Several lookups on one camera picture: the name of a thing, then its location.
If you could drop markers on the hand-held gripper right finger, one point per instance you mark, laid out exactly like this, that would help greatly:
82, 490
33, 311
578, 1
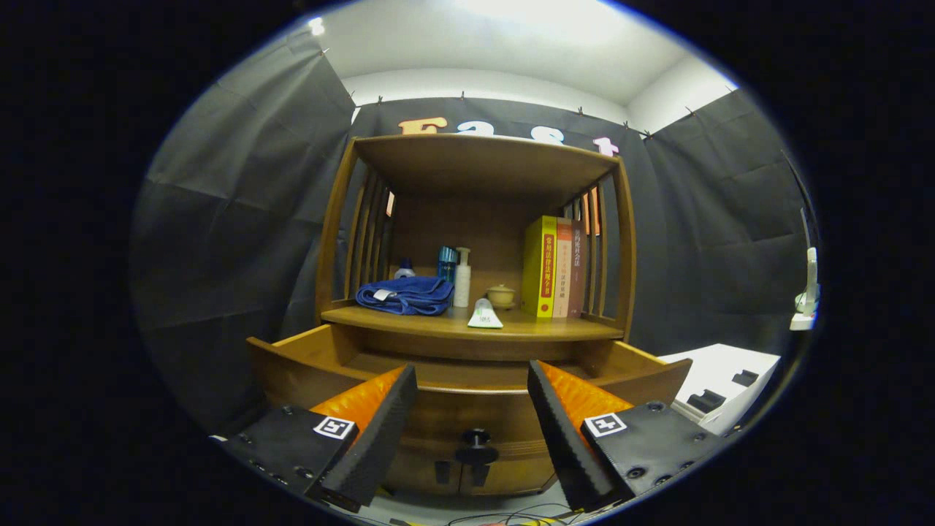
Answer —
566, 446

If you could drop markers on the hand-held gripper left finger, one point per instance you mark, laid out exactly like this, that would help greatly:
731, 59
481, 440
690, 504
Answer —
380, 438

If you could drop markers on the wooden drawer with black knob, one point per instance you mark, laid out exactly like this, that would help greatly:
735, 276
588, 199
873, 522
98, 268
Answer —
467, 409

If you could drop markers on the white green-labelled tube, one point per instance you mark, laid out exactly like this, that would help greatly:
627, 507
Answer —
484, 315

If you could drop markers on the wooden cabinet door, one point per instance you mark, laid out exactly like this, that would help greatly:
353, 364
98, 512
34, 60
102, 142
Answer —
420, 482
511, 478

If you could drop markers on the wooden countertop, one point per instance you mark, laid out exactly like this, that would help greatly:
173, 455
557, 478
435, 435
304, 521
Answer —
555, 327

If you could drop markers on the wooden cabinet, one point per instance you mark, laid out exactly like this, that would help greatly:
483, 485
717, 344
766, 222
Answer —
482, 164

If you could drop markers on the folded blue towel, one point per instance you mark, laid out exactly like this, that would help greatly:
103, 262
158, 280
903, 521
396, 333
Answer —
409, 296

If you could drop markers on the beige lidded teacup with saucer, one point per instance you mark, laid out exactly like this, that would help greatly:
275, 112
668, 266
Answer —
501, 296

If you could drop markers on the small white blue-capped bottle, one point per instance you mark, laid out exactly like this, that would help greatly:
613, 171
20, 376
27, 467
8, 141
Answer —
405, 272

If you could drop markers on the white pump bottle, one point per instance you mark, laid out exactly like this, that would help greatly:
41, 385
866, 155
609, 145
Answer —
462, 285

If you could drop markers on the orange and white book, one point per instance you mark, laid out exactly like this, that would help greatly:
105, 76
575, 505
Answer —
562, 270

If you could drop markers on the dark red book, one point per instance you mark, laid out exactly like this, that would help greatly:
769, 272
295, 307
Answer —
577, 270

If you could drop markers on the thick yellow book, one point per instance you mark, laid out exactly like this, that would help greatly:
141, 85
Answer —
537, 270

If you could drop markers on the teal bottle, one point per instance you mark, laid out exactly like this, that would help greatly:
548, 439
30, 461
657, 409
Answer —
446, 263

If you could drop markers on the white device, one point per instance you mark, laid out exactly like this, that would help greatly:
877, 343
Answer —
811, 277

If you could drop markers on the ceiling light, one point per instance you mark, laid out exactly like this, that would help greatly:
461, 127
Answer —
317, 26

